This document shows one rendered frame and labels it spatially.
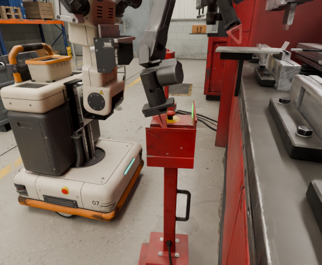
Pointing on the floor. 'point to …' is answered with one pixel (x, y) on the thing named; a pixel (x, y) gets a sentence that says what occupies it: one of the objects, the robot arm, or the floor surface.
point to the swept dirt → (220, 208)
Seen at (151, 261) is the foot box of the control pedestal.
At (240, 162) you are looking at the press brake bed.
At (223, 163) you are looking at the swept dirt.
